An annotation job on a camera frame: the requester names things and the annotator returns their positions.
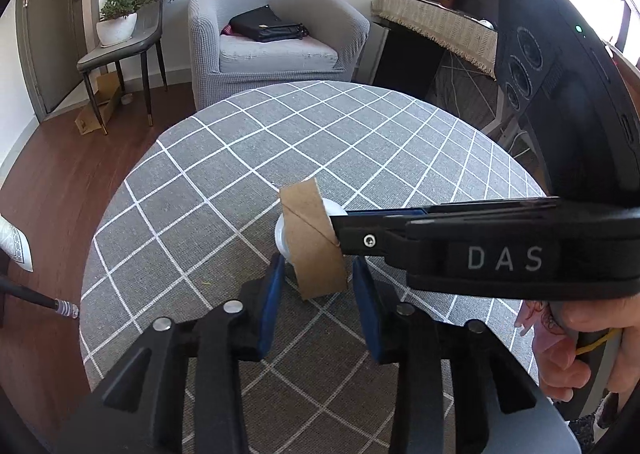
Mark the person's right hand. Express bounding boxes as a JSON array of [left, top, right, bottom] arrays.
[[537, 295, 640, 404]]

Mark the dark cabinet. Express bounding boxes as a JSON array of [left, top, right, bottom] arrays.
[[372, 19, 447, 101]]

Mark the cardboard box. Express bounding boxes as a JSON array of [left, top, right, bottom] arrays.
[[75, 73, 124, 135]]

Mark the pink floral clothing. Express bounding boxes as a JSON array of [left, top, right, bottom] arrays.
[[516, 301, 552, 351]]

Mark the large cardboard tape roll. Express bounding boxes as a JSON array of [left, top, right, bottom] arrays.
[[274, 179, 349, 301]]

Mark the black handbag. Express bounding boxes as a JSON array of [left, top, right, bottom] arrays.
[[229, 5, 309, 43]]

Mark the side table with fringed cloth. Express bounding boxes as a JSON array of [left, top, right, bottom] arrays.
[[370, 0, 501, 82]]

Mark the grey door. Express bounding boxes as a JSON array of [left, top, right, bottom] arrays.
[[15, 0, 101, 116]]

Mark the potted plant in white pot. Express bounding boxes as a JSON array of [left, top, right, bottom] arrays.
[[96, 0, 199, 48]]

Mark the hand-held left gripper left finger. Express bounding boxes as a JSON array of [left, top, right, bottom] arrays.
[[52, 254, 287, 454]]

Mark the black cable with metal end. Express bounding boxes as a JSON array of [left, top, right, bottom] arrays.
[[0, 274, 81, 320]]

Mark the round table grey checked cloth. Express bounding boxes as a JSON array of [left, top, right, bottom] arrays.
[[79, 80, 549, 454]]

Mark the grey dining chair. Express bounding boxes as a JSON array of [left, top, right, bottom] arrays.
[[76, 0, 169, 136]]

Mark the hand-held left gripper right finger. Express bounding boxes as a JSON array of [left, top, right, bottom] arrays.
[[351, 258, 567, 454]]

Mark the white patterned cloth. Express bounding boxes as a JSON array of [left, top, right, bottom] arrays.
[[0, 214, 36, 274]]

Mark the grey armchair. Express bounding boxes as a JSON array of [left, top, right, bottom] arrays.
[[187, 0, 371, 111]]

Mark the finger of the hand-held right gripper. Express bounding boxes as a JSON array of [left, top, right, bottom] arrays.
[[329, 213, 426, 261], [345, 198, 560, 221]]

